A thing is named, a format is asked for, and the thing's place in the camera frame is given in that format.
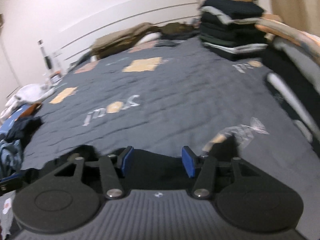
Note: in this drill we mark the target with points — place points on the folded khaki clothes pile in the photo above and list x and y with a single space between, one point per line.
119 41

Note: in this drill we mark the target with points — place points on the black printed t-shirt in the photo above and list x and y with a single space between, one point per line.
149 171

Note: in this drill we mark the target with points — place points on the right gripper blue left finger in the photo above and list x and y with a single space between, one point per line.
112 167

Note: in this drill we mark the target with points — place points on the white bed headboard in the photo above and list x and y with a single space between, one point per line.
73 41

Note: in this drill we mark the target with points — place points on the white crumpled cloth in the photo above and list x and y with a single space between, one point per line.
29 94

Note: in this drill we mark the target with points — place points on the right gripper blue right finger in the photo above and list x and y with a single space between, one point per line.
202 169

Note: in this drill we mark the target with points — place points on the dark camouflage garment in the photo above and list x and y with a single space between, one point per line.
178 31

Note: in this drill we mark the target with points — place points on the grey quilted bedspread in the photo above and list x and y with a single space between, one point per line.
160 99

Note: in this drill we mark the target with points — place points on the folded fleece blankets stack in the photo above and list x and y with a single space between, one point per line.
293 57

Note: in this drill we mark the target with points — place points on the stack of folded dark clothes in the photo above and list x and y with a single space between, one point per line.
228 29

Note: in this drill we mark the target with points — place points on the pile of blue clothes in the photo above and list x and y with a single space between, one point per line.
15 141

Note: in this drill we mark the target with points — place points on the clear plastic bag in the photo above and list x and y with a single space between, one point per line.
243 134

